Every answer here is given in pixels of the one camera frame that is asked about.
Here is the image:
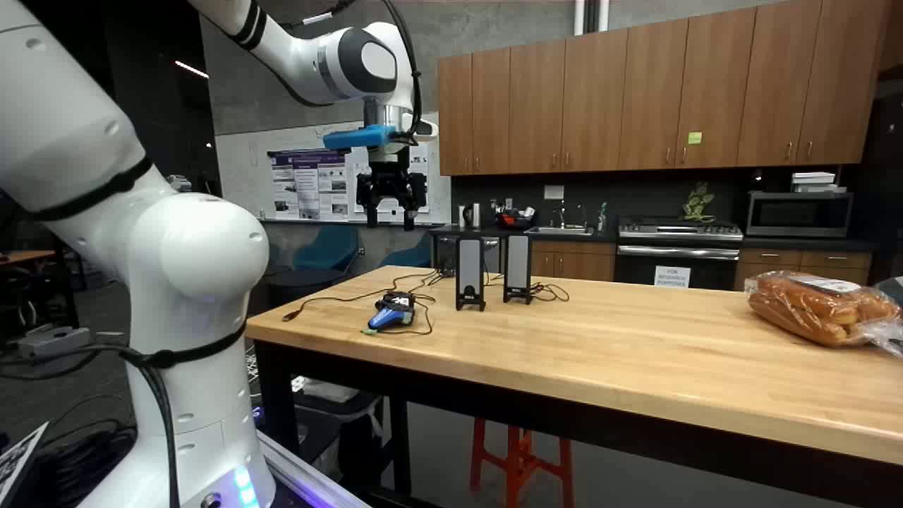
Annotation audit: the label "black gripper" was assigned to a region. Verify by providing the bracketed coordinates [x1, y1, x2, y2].
[352, 147, 431, 230]

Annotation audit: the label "blue and white game controller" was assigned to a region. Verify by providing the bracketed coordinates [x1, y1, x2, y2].
[364, 291, 416, 335]

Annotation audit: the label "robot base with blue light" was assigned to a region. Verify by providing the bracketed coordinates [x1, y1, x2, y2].
[201, 429, 373, 508]

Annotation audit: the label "teal chair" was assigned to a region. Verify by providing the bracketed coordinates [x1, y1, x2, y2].
[284, 222, 361, 277]

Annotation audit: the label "white printed poster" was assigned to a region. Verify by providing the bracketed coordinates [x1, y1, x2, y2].
[264, 147, 366, 226]

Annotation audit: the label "black stand left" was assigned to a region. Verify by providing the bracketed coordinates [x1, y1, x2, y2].
[452, 230, 488, 312]

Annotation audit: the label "black stand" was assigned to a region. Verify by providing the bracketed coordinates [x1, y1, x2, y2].
[452, 230, 488, 312]
[500, 227, 536, 308]

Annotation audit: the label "red and black bowl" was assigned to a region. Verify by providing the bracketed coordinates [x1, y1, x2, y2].
[491, 196, 541, 235]

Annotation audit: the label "black stand right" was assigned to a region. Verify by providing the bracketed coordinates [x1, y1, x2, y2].
[500, 227, 536, 308]

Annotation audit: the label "wooden base cabinet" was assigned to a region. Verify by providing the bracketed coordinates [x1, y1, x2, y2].
[734, 246, 876, 291]
[529, 236, 617, 281]

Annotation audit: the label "orange metal stool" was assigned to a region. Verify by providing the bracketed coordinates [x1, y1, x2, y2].
[467, 417, 577, 508]

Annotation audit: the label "stainless steel oven range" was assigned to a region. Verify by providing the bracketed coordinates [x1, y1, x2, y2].
[611, 216, 748, 294]

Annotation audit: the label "white paper sign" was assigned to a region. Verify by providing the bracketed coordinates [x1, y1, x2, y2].
[651, 261, 694, 291]

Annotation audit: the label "small green plant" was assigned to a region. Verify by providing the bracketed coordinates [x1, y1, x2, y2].
[682, 179, 720, 226]

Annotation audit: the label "grey box device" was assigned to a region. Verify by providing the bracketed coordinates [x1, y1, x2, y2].
[13, 321, 92, 360]

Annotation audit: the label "silver microwave oven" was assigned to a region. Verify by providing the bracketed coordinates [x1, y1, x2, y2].
[741, 188, 858, 239]

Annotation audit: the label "white stack of items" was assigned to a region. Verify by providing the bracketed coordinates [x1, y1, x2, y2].
[789, 168, 840, 194]

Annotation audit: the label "bagged bread loaf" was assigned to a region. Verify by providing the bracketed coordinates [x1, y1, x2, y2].
[744, 267, 903, 360]

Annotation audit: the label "thin black cable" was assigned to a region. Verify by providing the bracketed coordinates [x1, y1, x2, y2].
[411, 294, 436, 339]
[278, 267, 446, 323]

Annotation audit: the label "black speaker cable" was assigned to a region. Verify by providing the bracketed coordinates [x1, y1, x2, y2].
[529, 277, 572, 304]

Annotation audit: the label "wooden wall cabinets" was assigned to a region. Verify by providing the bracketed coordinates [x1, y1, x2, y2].
[433, 0, 895, 179]

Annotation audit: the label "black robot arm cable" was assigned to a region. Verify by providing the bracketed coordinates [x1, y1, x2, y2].
[110, 343, 186, 508]

